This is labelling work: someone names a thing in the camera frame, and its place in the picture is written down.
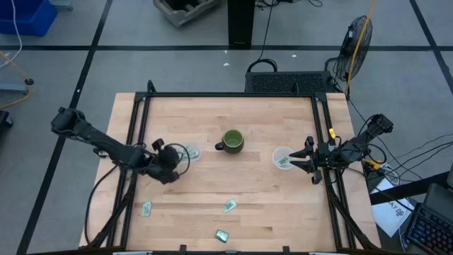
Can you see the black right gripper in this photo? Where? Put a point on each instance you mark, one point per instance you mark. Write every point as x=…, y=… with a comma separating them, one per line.
x=327, y=156

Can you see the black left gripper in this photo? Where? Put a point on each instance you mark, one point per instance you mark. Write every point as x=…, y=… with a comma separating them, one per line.
x=168, y=159

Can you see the green white sweetener packet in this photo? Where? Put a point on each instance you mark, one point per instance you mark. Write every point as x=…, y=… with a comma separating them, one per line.
x=147, y=209
x=193, y=153
x=230, y=205
x=283, y=161

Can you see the dark green sweetener packet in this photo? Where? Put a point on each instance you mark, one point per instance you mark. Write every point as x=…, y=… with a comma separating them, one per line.
x=222, y=236

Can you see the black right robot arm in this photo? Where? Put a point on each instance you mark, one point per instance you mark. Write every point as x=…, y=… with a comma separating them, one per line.
x=357, y=148

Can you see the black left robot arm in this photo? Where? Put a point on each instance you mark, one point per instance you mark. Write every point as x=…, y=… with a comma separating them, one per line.
x=102, y=141

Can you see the clear round plastic container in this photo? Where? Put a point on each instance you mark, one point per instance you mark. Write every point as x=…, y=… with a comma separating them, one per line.
x=279, y=152

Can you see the yellow tag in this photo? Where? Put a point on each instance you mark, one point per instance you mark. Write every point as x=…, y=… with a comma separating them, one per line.
x=332, y=133

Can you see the clear rectangular plastic container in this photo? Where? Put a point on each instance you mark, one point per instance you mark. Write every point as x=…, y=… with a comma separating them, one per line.
x=199, y=146

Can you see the yellow plug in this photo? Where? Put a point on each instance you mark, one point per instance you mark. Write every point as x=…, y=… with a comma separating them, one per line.
x=372, y=164

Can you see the dark green ceramic mug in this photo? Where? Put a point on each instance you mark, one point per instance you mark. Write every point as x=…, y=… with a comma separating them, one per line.
x=233, y=139

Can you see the black mesh computer case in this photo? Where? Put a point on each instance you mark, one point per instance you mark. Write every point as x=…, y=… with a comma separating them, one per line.
x=286, y=82

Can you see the black floor fan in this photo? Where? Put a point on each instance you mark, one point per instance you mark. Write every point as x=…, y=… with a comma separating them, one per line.
x=343, y=67

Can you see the white paper sheet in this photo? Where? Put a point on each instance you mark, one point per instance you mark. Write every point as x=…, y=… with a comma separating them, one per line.
x=389, y=216

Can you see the black diagonal bar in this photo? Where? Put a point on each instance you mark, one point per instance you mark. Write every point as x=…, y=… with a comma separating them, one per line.
x=407, y=187

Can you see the dark grey laptop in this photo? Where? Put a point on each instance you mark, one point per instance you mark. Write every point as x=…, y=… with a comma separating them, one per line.
x=440, y=198

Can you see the backlit black keyboard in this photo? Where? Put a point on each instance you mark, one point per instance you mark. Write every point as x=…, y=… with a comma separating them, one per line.
x=431, y=230

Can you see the grey foam tray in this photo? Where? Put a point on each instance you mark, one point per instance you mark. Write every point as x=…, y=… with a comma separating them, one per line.
x=177, y=14

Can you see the tall black cabinet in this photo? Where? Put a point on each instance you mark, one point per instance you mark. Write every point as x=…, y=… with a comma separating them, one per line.
x=240, y=21

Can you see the black box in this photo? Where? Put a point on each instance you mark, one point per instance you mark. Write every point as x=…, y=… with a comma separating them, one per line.
x=4, y=118

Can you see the blue storage bin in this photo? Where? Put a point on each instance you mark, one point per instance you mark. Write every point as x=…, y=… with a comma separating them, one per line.
x=28, y=21

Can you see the black aluminium table frame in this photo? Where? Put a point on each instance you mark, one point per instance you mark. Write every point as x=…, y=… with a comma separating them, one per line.
x=230, y=94

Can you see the grey base plate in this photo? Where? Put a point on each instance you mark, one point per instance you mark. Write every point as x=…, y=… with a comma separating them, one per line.
x=12, y=88

